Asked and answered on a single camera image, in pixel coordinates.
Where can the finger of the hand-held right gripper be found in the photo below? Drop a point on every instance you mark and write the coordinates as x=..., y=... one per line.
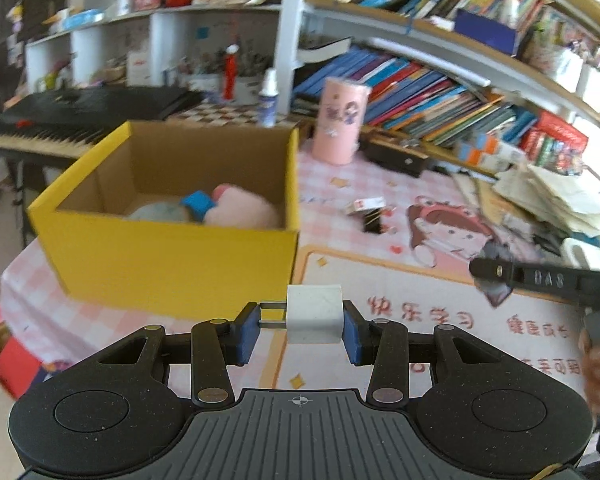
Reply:
x=540, y=279

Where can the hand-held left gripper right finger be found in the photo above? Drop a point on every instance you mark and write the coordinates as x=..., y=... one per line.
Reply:
x=352, y=335

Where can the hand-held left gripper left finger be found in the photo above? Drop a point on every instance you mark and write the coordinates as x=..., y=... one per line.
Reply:
x=247, y=335

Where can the white charger plug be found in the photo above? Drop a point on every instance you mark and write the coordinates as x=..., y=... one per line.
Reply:
x=312, y=315

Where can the dark grey cloth item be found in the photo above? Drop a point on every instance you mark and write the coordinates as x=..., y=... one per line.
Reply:
x=497, y=295

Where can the yellow cardboard box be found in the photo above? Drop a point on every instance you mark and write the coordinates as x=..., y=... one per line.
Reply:
x=170, y=260

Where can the black binder clip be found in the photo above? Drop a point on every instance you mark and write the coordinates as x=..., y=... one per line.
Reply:
x=372, y=222

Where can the pink plush toy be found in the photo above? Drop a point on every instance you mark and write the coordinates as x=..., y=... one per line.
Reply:
x=240, y=210

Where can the small red white box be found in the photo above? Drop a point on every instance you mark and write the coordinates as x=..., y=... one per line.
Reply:
x=365, y=206

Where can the blue packet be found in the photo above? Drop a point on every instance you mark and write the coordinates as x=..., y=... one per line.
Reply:
x=197, y=202

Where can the pink checkered desktop cloth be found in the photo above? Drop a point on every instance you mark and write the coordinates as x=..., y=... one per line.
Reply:
x=405, y=270

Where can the stack of papers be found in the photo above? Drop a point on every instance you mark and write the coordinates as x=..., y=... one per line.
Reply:
x=555, y=200

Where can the orange blue small box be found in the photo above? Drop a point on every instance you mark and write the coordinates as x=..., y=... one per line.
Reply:
x=475, y=144
x=495, y=160

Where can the red boxed book set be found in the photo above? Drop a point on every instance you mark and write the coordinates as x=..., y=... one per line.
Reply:
x=555, y=142

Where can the small black case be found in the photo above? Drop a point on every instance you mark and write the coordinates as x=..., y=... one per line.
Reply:
x=395, y=157

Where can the white pen cup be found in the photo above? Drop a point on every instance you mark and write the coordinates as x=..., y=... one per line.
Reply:
x=595, y=87

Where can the pink cylindrical container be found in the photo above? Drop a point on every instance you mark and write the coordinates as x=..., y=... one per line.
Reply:
x=337, y=130

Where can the clear marker cup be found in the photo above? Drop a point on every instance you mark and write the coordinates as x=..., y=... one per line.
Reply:
x=562, y=67

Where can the wooden chessboard box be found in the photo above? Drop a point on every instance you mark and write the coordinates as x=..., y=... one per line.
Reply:
x=220, y=112

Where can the white spray bottle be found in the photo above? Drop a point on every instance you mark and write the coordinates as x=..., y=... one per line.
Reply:
x=268, y=105

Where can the red printed bag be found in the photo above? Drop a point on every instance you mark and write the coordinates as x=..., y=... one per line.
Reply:
x=10, y=355

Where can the white pen holder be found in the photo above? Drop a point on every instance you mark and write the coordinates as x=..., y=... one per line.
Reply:
x=205, y=82
x=250, y=82

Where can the dark blue box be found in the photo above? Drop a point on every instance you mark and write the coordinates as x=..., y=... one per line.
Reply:
x=485, y=32

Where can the red bottle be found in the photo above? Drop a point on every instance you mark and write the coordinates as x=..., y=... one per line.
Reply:
x=231, y=75

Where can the black keyboard stand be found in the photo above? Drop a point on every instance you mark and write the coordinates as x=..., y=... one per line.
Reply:
x=17, y=185

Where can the black electronic keyboard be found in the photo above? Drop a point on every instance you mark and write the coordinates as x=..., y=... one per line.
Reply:
x=80, y=105

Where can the white box red label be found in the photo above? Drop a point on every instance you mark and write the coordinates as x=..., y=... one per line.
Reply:
x=140, y=70

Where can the white desk bookshelf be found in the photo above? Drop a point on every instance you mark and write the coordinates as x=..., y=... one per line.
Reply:
x=287, y=35

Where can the white cubby shelf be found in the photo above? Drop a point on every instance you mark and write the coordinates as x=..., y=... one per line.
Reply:
x=180, y=35

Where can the blue tissue pack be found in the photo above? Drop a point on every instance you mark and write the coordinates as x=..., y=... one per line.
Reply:
x=82, y=20

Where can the dark wooden door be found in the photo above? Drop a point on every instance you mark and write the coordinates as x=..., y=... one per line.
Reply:
x=30, y=0

